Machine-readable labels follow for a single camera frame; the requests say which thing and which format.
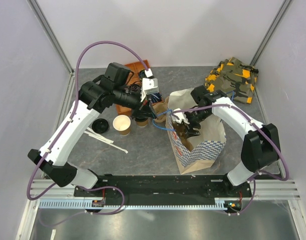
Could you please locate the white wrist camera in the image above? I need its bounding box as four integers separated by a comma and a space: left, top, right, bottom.
171, 108, 189, 124
140, 68, 159, 102

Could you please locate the black plastic cup lid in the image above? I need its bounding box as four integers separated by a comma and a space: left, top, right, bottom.
91, 118, 109, 134

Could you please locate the camouflage cloth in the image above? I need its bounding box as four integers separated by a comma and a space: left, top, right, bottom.
205, 57, 259, 104

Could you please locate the grey slotted cable duct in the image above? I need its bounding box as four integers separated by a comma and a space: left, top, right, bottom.
39, 198, 227, 211

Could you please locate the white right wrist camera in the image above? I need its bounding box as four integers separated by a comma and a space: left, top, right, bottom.
171, 108, 189, 124

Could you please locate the blue striped rolled sock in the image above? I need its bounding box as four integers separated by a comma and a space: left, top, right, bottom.
151, 92, 163, 104

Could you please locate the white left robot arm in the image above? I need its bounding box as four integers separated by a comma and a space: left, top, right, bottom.
28, 62, 158, 197

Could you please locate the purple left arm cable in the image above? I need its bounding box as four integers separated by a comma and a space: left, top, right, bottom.
26, 41, 151, 227

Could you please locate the checkered paper takeout bag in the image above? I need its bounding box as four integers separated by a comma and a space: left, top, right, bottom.
162, 88, 226, 174

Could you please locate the paper cup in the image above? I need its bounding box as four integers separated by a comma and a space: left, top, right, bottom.
135, 118, 148, 127
113, 115, 131, 136

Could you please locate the paper cup near tray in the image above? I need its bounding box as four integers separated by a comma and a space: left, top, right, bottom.
113, 115, 131, 136

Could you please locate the aluminium frame rail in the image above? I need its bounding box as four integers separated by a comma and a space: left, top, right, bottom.
27, 178, 301, 201

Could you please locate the wrapped straw middle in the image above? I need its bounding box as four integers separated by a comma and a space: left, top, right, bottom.
84, 127, 114, 144

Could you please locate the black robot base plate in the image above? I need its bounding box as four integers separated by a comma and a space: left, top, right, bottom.
74, 174, 251, 204

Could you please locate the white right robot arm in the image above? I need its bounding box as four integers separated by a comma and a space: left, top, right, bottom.
180, 85, 281, 197

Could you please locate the cardboard cup carrier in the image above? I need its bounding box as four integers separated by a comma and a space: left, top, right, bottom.
153, 96, 169, 123

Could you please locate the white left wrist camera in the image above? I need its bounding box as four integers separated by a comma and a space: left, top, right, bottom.
140, 68, 159, 102

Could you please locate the paper cup front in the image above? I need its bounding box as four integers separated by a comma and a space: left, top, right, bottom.
135, 118, 148, 127

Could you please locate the orange compartment tray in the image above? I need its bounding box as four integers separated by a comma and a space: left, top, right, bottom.
116, 61, 145, 116

